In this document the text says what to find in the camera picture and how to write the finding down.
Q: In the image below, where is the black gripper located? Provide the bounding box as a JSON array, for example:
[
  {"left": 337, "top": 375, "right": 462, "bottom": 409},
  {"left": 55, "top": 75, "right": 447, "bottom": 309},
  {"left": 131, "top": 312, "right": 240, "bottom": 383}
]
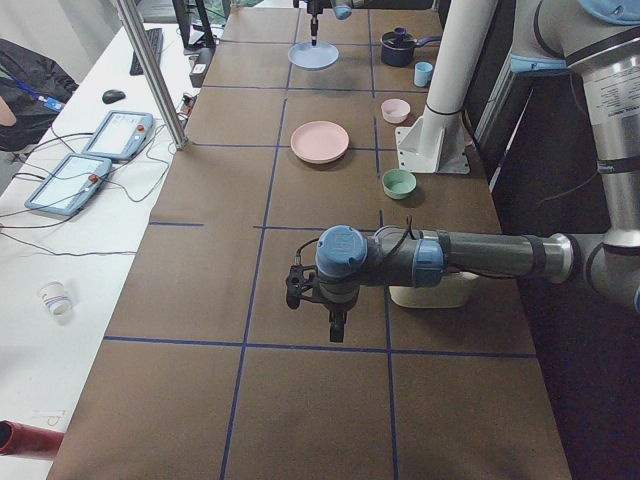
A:
[
  {"left": 306, "top": 0, "right": 321, "bottom": 46},
  {"left": 320, "top": 284, "right": 359, "bottom": 343}
]

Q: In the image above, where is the light blue plate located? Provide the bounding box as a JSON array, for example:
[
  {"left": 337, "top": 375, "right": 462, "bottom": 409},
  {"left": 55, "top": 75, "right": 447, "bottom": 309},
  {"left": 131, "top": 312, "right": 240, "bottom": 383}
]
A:
[{"left": 288, "top": 41, "right": 339, "bottom": 71}]

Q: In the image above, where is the pink plate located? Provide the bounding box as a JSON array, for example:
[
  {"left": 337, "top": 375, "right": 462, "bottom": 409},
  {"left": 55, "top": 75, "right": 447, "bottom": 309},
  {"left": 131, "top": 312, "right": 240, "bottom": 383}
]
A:
[{"left": 290, "top": 121, "right": 349, "bottom": 164}]

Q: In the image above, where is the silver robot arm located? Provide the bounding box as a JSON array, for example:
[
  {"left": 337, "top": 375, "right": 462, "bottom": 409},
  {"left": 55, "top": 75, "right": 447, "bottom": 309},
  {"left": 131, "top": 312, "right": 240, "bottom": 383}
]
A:
[
  {"left": 304, "top": 0, "right": 368, "bottom": 46},
  {"left": 286, "top": 1, "right": 639, "bottom": 342}
]

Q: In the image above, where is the dark blue lidded pot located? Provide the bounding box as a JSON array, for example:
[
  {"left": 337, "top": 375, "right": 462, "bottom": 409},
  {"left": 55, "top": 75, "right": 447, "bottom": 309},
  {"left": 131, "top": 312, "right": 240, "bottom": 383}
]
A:
[{"left": 381, "top": 27, "right": 442, "bottom": 67}]

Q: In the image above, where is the black monitor stand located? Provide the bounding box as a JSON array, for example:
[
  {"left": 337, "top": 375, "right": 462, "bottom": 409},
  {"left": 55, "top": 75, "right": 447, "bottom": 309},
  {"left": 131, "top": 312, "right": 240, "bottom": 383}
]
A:
[{"left": 172, "top": 0, "right": 216, "bottom": 55}]

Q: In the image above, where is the pink bowl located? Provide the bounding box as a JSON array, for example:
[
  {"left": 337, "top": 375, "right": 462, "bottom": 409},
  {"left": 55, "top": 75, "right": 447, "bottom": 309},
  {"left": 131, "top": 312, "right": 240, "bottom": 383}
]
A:
[{"left": 380, "top": 98, "right": 411, "bottom": 124}]

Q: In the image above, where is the light blue cup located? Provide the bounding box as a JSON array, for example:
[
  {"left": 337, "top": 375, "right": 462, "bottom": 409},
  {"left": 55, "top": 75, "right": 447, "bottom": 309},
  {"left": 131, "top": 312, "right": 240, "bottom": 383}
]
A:
[{"left": 413, "top": 61, "right": 434, "bottom": 88}]

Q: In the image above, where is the cream toaster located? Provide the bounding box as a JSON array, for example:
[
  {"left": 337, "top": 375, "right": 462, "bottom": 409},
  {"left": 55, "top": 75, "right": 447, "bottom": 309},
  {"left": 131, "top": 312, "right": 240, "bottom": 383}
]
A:
[{"left": 389, "top": 272, "right": 480, "bottom": 309}]

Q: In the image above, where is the green bowl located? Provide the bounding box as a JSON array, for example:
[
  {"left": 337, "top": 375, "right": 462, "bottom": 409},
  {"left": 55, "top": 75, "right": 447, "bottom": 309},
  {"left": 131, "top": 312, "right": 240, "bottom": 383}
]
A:
[{"left": 382, "top": 169, "right": 417, "bottom": 200}]

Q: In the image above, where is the black keyboard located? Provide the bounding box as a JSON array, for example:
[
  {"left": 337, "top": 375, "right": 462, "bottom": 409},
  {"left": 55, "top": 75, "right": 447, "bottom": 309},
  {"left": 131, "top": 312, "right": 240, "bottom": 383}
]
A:
[{"left": 129, "top": 27, "right": 165, "bottom": 77}]

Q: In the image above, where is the black computer mouse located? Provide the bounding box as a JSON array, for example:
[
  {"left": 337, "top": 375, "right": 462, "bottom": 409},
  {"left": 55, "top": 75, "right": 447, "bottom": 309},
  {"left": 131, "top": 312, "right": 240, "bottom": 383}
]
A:
[{"left": 102, "top": 89, "right": 126, "bottom": 105}]

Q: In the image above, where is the far teach pendant tablet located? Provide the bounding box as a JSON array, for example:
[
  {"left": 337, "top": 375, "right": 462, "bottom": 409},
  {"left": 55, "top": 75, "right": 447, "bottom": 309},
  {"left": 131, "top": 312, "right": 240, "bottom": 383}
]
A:
[{"left": 82, "top": 110, "right": 154, "bottom": 163}]

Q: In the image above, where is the teach pendant tablet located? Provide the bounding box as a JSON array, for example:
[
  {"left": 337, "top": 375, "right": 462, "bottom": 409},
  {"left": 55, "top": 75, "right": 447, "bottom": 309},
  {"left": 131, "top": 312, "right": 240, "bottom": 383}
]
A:
[
  {"left": 82, "top": 110, "right": 154, "bottom": 163},
  {"left": 24, "top": 154, "right": 112, "bottom": 217}
]

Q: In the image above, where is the white paper cup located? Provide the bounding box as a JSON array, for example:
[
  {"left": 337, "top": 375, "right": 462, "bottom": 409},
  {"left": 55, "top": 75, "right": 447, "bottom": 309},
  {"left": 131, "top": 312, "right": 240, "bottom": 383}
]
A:
[{"left": 38, "top": 281, "right": 72, "bottom": 325}]

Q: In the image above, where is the near teach pendant tablet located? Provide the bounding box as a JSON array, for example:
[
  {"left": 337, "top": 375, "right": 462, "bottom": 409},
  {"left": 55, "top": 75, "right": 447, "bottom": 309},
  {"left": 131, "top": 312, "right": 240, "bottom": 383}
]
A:
[{"left": 24, "top": 154, "right": 112, "bottom": 217}]

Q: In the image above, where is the red cylinder object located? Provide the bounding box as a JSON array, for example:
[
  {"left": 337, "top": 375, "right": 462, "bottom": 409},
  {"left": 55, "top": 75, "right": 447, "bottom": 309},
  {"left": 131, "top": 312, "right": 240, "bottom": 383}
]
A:
[{"left": 1, "top": 420, "right": 64, "bottom": 460}]

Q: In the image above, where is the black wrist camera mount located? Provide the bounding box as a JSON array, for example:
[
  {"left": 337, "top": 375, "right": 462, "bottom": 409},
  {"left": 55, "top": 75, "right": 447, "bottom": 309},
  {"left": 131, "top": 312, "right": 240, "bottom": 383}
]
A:
[{"left": 285, "top": 265, "right": 322, "bottom": 310}]

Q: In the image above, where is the aluminium frame post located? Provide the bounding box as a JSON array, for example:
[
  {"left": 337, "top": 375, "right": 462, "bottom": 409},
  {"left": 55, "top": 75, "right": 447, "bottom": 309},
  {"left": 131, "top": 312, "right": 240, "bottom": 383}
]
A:
[{"left": 116, "top": 0, "right": 188, "bottom": 151}]

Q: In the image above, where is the black backpack with lanyard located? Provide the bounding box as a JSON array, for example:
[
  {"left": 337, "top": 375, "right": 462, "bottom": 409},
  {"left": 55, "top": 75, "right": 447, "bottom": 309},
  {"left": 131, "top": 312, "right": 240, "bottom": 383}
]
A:
[{"left": 1, "top": 39, "right": 78, "bottom": 152}]

